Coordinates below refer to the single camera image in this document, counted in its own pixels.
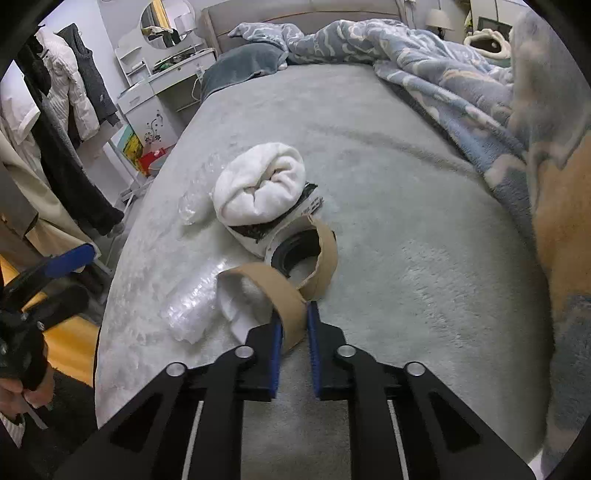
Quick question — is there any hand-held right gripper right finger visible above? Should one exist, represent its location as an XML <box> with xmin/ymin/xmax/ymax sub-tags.
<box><xmin>306</xmin><ymin>301</ymin><xmax>539</xmax><ymax>480</ymax></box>

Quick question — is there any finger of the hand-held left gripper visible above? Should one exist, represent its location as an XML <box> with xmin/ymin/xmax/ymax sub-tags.
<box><xmin>0</xmin><ymin>243</ymin><xmax>98</xmax><ymax>315</ymax></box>
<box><xmin>23</xmin><ymin>285</ymin><xmax>92</xmax><ymax>329</ymax></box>

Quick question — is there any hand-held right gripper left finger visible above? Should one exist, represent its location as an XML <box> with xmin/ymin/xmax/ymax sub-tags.
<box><xmin>53</xmin><ymin>316</ymin><xmax>283</xmax><ymax>480</ymax></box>

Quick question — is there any brown cardboard strip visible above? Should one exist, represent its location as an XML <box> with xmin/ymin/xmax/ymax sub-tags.
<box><xmin>219</xmin><ymin>216</ymin><xmax>339</xmax><ymax>354</ymax></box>

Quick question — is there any black tissue packet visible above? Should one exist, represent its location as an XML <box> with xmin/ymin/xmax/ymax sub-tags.
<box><xmin>226</xmin><ymin>182</ymin><xmax>324</xmax><ymax>259</ymax></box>

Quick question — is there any person's left hand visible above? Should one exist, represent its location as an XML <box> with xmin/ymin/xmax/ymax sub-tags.
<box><xmin>0</xmin><ymin>373</ymin><xmax>55</xmax><ymax>412</ymax></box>

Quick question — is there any white tissue paper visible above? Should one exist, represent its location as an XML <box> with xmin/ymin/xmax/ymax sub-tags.
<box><xmin>217</xmin><ymin>277</ymin><xmax>278</xmax><ymax>344</ymax></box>

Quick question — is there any beige coat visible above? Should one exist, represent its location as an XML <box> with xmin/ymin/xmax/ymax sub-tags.
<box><xmin>0</xmin><ymin>134</ymin><xmax>100</xmax><ymax>278</ymax></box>

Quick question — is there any white clothes rack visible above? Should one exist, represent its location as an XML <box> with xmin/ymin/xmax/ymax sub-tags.
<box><xmin>106</xmin><ymin>138</ymin><xmax>154</xmax><ymax>208</ymax></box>

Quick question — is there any clear plastic wrap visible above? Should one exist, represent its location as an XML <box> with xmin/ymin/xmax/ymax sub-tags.
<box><xmin>159</xmin><ymin>265</ymin><xmax>232</xmax><ymax>343</ymax></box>

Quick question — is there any long black coat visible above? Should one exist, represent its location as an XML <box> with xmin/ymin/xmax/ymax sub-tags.
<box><xmin>16</xmin><ymin>34</ymin><xmax>125</xmax><ymax>238</ymax></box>

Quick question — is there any black curved plastic piece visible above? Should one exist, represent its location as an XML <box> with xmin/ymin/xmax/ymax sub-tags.
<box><xmin>270</xmin><ymin>231</ymin><xmax>321</xmax><ymax>280</ymax></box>

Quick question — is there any red bag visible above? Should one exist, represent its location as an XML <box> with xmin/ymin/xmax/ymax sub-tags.
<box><xmin>139</xmin><ymin>147</ymin><xmax>169</xmax><ymax>177</ymax></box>

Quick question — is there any colourful painting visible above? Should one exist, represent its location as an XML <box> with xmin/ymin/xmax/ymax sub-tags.
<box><xmin>113</xmin><ymin>124</ymin><xmax>144</xmax><ymax>171</ymax></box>

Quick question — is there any white garment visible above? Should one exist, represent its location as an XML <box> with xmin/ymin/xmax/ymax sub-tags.
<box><xmin>0</xmin><ymin>78</ymin><xmax>41</xmax><ymax>145</ymax></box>

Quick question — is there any grey bed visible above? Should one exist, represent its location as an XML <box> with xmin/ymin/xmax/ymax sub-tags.
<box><xmin>95</xmin><ymin>60</ymin><xmax>550</xmax><ymax>480</ymax></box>

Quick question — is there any white puffer jacket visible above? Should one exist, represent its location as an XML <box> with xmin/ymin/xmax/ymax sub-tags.
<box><xmin>34</xmin><ymin>28</ymin><xmax>100</xmax><ymax>141</ymax></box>

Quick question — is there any rolled white towel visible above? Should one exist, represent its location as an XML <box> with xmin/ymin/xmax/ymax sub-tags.
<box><xmin>212</xmin><ymin>143</ymin><xmax>308</xmax><ymax>228</ymax></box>

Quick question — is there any white dressing table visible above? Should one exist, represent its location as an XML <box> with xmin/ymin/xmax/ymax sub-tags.
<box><xmin>115</xmin><ymin>46</ymin><xmax>218</xmax><ymax>148</ymax></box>

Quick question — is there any dark grey coat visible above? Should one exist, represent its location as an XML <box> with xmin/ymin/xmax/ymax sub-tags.
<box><xmin>58</xmin><ymin>23</ymin><xmax>121</xmax><ymax>127</ymax></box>

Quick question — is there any round mirror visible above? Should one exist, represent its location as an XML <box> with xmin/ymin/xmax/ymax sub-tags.
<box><xmin>140</xmin><ymin>0</ymin><xmax>195</xmax><ymax>50</ymax></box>

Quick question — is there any grey pillow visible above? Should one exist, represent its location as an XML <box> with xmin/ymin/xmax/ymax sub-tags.
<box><xmin>201</xmin><ymin>42</ymin><xmax>289</xmax><ymax>100</ymax></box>

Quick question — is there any orange and grey fuzzy cloth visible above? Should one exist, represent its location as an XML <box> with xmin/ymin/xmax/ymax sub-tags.
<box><xmin>508</xmin><ymin>9</ymin><xmax>591</xmax><ymax>476</ymax></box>

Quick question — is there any beige padded headboard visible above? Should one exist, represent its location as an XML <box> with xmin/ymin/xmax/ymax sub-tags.
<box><xmin>201</xmin><ymin>0</ymin><xmax>402</xmax><ymax>54</ymax></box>

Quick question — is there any white plush toy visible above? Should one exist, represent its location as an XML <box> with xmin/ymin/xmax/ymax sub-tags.
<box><xmin>463</xmin><ymin>28</ymin><xmax>513</xmax><ymax>60</ymax></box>

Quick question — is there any white table lamp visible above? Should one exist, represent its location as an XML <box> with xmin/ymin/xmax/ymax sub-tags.
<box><xmin>425</xmin><ymin>9</ymin><xmax>455</xmax><ymax>33</ymax></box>

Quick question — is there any dark framed picture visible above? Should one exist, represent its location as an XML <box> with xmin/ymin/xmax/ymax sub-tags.
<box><xmin>477</xmin><ymin>15</ymin><xmax>512</xmax><ymax>34</ymax></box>

